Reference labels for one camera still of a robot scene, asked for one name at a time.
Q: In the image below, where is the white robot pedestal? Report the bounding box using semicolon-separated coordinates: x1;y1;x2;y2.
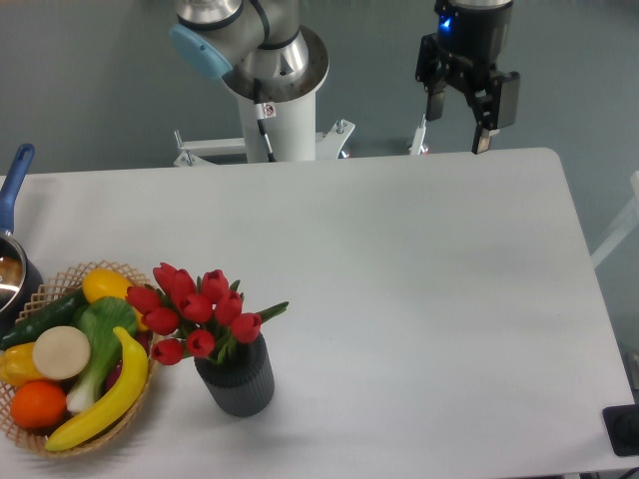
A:
224;26;329;163

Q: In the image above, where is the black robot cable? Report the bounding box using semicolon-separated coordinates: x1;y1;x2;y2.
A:
252;78;278;164

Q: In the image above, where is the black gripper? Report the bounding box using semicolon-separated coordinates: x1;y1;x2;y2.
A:
415;1;520;155

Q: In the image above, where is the black device at edge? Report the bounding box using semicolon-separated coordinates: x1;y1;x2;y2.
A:
602;404;638;457

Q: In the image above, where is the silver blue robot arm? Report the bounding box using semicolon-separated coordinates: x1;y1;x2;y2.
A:
170;1;520;166

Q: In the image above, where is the white frame at right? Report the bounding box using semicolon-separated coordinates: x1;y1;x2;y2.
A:
591;171;638;268

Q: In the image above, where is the white table clamp bracket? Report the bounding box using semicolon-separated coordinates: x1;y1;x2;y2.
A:
173;119;355;167

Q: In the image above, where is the woven wicker basket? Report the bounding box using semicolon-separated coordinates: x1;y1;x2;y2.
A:
0;258;164;459

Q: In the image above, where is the green cucumber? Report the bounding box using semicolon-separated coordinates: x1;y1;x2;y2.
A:
1;289;88;351

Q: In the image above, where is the blue handled saucepan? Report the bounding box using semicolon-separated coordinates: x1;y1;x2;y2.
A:
1;144;43;335

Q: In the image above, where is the yellow bell pepper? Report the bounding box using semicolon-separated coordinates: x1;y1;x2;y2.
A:
1;342;45;387

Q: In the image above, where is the dark grey ribbed vase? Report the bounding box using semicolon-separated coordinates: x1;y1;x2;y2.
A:
194;333;275;417

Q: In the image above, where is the red fruit in basket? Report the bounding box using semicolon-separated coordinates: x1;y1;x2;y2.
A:
103;331;153;393

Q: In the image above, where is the red tulip bouquet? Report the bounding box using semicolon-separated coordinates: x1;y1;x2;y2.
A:
125;262;289;367

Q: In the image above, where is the orange fruit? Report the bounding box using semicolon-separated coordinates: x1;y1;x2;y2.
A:
10;380;67;429

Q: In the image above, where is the yellow banana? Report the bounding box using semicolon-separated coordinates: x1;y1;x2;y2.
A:
45;326;149;453

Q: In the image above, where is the green bok choy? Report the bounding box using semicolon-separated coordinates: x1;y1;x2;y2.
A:
67;296;138;415

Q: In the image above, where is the yellow lemon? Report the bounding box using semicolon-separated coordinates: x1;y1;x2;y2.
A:
76;268;149;338

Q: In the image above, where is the beige round disc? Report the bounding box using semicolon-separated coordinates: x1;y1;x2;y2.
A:
32;326;91;380

